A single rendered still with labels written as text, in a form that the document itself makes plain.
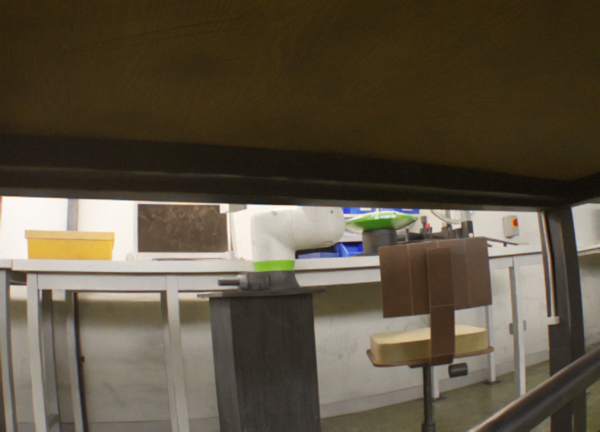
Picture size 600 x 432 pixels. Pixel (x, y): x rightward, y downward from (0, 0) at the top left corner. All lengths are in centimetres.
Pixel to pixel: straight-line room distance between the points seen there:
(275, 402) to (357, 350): 157
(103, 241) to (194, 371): 114
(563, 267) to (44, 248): 156
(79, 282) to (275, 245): 72
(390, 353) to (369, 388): 159
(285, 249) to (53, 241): 85
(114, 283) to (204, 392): 116
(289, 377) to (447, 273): 53
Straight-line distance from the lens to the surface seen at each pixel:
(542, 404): 44
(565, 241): 82
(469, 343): 138
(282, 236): 133
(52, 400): 250
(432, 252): 124
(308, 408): 138
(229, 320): 124
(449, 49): 29
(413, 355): 134
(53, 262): 160
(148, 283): 162
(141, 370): 256
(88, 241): 168
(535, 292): 387
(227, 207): 166
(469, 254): 130
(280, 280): 133
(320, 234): 129
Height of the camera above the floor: 79
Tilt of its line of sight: 12 degrees up
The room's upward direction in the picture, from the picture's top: 4 degrees counter-clockwise
